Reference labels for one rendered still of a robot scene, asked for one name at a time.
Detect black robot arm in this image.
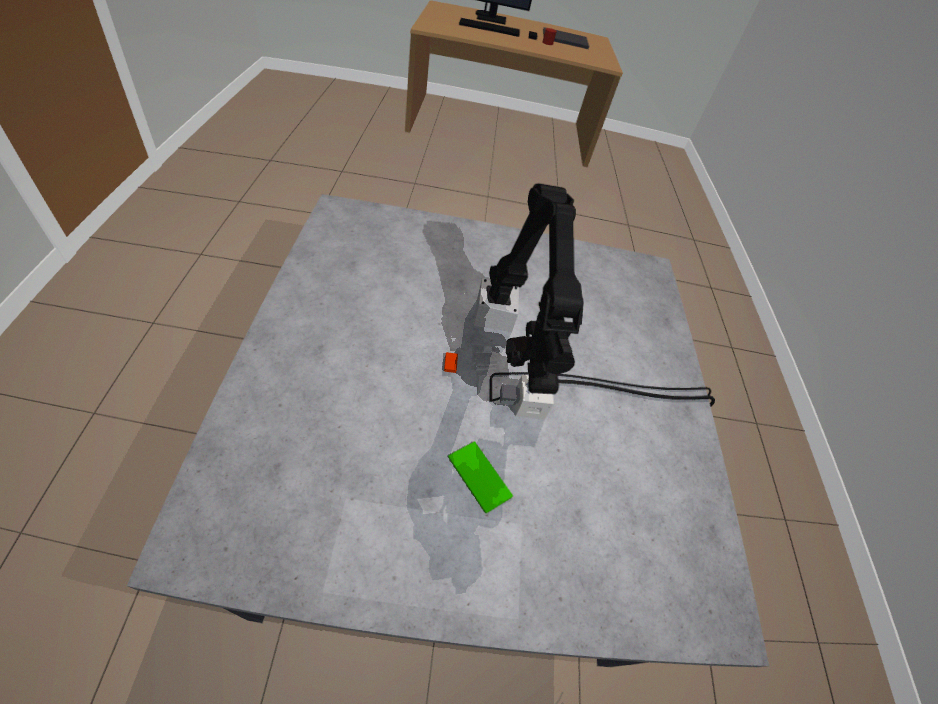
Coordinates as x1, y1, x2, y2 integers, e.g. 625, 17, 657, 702
487, 184, 584, 374

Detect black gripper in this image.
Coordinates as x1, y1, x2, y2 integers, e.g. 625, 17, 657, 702
526, 321, 559, 395

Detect green rectangular block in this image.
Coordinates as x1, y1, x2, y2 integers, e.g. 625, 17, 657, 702
448, 442, 513, 513

